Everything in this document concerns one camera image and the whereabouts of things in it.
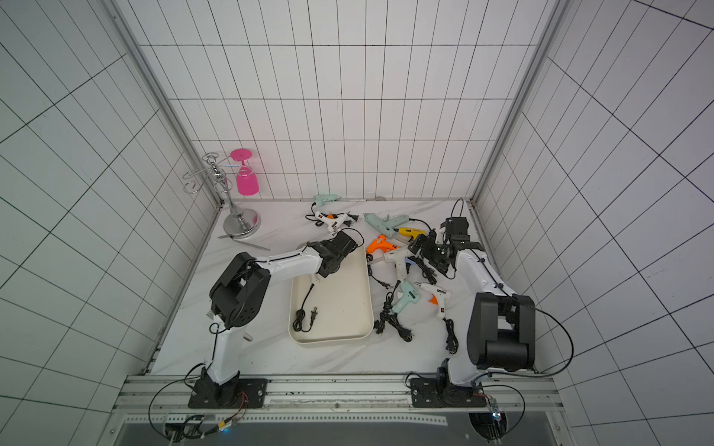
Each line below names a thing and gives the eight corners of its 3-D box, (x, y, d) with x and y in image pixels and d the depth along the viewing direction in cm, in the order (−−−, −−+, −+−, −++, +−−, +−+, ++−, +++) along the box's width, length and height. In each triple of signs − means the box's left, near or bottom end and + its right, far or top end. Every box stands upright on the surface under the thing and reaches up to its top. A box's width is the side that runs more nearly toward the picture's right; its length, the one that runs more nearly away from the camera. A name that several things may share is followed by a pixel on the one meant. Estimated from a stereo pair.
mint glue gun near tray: (391, 312, 89) (391, 310, 87) (400, 281, 96) (401, 278, 94) (414, 320, 87) (415, 318, 86) (421, 288, 94) (422, 285, 93)
